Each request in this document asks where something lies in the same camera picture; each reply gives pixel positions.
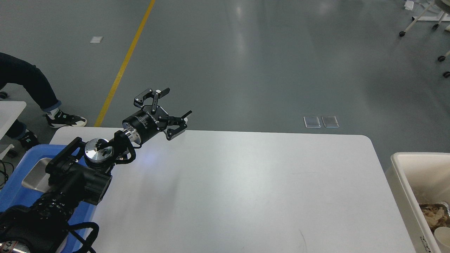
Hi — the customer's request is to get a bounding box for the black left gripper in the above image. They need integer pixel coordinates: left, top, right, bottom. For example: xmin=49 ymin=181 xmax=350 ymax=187
xmin=122 ymin=87 xmax=193 ymax=146

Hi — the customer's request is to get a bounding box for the stainless steel rectangular tray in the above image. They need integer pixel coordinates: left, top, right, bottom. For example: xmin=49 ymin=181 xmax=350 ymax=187
xmin=21 ymin=157 xmax=51 ymax=193

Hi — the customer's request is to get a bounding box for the aluminium foil tray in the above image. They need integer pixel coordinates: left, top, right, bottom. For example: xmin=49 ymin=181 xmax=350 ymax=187
xmin=419 ymin=201 xmax=450 ymax=234

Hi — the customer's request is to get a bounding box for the white paper cup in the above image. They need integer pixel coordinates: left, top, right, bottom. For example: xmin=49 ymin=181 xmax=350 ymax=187
xmin=434 ymin=226 xmax=450 ymax=253

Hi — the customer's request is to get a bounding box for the brown paper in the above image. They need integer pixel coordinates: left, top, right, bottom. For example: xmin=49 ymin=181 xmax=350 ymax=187
xmin=421 ymin=206 xmax=449 ymax=231

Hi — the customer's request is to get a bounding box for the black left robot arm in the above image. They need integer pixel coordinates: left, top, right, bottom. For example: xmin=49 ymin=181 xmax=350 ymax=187
xmin=1 ymin=88 xmax=192 ymax=253

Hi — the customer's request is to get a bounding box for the white side table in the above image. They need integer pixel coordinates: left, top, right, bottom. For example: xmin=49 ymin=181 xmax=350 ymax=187
xmin=0 ymin=101 xmax=27 ymax=160

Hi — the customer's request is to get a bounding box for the person in black sweater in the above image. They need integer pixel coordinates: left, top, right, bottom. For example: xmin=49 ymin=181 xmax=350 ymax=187
xmin=0 ymin=53 xmax=87 ymax=129

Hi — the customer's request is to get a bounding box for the left floor socket cover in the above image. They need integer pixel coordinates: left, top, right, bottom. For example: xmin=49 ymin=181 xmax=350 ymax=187
xmin=303 ymin=116 xmax=321 ymax=128

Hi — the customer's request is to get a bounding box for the floor socket cover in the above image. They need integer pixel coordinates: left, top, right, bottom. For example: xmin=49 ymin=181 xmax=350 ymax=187
xmin=321 ymin=116 xmax=340 ymax=128
xmin=303 ymin=116 xmax=321 ymax=128

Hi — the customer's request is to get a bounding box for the blue plastic tray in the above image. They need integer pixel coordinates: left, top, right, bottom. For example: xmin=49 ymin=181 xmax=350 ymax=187
xmin=0 ymin=144 xmax=96 ymax=253

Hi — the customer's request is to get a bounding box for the right floor socket cover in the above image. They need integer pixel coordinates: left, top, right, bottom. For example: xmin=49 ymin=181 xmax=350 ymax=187
xmin=321 ymin=116 xmax=340 ymax=128

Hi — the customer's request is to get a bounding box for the white plastic bin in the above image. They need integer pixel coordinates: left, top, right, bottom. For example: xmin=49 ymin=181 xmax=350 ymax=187
xmin=385 ymin=153 xmax=450 ymax=253

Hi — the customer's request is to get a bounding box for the black cable at left edge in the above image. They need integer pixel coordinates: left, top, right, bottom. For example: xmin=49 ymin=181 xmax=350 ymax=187
xmin=0 ymin=159 xmax=15 ymax=187

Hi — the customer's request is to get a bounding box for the white wheeled cart frame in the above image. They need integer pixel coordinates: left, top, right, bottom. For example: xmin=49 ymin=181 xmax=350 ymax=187
xmin=399 ymin=0 xmax=450 ymax=78

